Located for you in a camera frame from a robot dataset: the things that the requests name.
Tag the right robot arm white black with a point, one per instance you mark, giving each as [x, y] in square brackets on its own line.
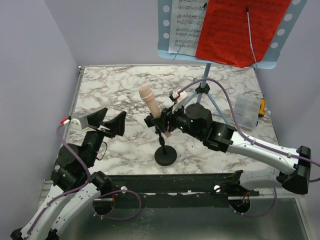
[287, 167]

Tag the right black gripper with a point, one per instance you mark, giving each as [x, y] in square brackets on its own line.
[163, 122]

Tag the sheet music red folder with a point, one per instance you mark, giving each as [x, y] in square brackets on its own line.
[187, 19]

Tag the black microphone stand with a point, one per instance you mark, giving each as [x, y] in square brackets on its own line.
[165, 155]

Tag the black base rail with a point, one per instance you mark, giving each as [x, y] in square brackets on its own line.
[174, 191]

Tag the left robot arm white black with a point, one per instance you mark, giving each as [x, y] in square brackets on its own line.
[72, 184]

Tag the pink microphone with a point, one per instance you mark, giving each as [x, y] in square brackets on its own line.
[146, 94]

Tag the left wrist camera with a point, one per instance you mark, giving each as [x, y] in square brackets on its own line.
[77, 121]

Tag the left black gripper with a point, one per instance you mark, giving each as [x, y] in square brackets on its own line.
[116, 125]

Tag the yellow blue tool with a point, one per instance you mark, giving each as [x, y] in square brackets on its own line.
[262, 108]

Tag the clear plastic box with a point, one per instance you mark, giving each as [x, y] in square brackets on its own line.
[246, 110]

